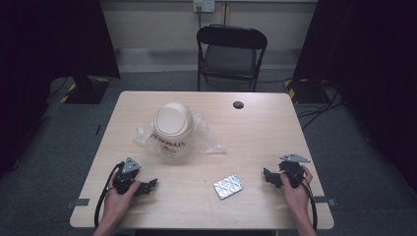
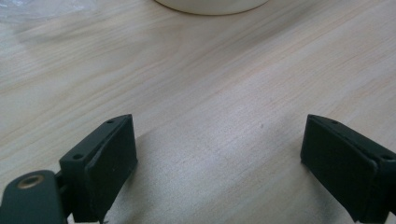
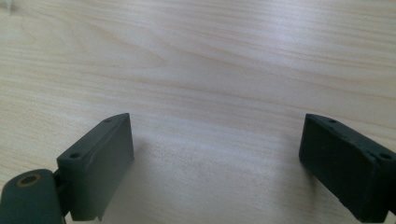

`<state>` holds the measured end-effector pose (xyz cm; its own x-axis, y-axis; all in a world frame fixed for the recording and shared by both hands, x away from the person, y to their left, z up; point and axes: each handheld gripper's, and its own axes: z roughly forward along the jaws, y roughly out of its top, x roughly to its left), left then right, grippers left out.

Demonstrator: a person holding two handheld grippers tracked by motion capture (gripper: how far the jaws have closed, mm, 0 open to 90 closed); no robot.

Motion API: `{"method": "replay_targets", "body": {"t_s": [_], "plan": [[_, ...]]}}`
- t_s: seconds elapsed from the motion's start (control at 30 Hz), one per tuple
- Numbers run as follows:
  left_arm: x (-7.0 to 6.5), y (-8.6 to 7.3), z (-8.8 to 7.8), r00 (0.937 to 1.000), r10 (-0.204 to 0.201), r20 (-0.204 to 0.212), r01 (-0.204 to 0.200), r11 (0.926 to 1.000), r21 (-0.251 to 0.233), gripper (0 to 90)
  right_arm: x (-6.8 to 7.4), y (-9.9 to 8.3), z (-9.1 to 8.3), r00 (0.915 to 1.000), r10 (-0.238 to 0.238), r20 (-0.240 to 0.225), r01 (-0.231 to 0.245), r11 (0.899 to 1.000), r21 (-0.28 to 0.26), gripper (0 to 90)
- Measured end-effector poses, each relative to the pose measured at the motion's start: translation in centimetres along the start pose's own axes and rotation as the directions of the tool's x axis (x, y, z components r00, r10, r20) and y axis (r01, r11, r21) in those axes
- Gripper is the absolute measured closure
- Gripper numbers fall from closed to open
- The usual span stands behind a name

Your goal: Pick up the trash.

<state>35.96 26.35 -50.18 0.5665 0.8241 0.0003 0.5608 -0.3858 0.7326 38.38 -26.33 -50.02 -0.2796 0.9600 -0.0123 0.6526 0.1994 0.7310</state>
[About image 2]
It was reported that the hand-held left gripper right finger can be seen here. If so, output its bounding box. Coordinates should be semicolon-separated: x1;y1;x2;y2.
300;114;396;224

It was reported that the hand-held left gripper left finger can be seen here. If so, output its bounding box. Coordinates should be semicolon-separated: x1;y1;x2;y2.
59;113;139;224

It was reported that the white round bowl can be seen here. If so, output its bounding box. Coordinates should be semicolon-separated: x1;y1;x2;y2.
152;0;271;17

